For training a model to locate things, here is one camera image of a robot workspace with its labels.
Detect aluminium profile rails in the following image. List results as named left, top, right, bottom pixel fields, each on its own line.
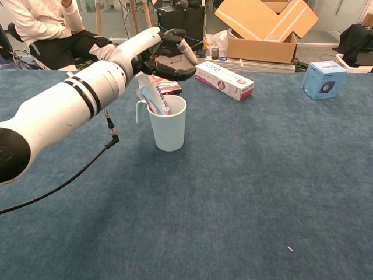
left=193, top=54, right=297, bottom=74

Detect long white box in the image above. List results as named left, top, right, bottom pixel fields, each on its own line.
left=195, top=61, right=255, bottom=102

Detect white cup with handle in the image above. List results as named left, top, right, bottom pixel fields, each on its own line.
left=135, top=94, right=187, bottom=152

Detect light blue speaker box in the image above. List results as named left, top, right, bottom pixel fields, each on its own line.
left=300, top=61, right=348, bottom=100

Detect black computer tower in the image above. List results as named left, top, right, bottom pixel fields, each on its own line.
left=156, top=5, right=205, bottom=58

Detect white plastic bag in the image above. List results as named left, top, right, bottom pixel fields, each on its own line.
left=203, top=29, right=230, bottom=58

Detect black swivel stool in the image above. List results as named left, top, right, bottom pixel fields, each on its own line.
left=7, top=22, right=26, bottom=43

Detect black cloth cover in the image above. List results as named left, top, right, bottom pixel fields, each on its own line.
left=337, top=23, right=373, bottom=68

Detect blue table cloth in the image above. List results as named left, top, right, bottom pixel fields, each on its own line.
left=0, top=69, right=373, bottom=280

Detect seated person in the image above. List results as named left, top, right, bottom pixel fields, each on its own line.
left=5, top=0, right=117, bottom=71

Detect white toothpaste tube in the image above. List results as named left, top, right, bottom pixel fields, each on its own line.
left=136, top=72, right=172, bottom=116

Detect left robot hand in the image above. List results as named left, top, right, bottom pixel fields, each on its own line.
left=112, top=26, right=198, bottom=85

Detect white plastic crate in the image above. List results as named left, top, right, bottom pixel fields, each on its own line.
left=335, top=54, right=373, bottom=74

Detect open cardboard box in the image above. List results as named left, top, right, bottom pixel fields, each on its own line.
left=214, top=0, right=319, bottom=64

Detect wooden easel leg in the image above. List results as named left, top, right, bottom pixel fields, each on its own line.
left=142, top=0, right=154, bottom=30
left=129, top=0, right=140, bottom=37
left=94, top=0, right=103, bottom=36

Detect black red illustrated box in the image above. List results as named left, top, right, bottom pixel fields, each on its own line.
left=150, top=74, right=184, bottom=96

